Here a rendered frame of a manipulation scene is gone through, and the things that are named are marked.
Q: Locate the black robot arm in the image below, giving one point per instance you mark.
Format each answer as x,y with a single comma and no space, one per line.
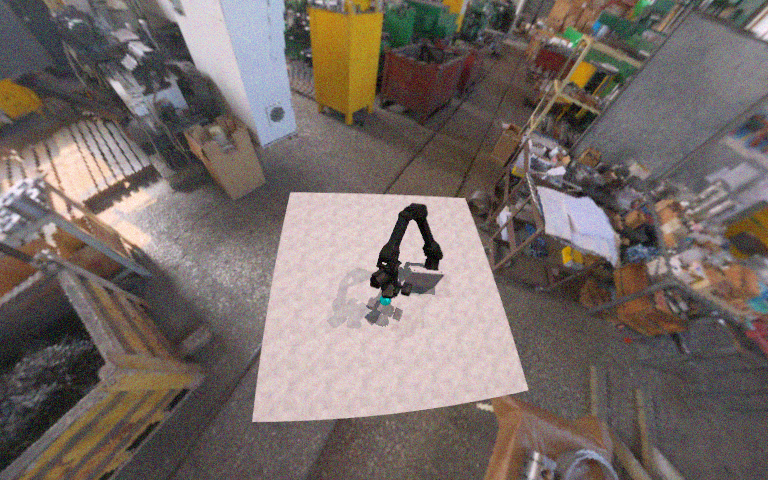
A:
390,252

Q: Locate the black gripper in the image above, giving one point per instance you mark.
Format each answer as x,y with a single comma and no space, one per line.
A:
405,289

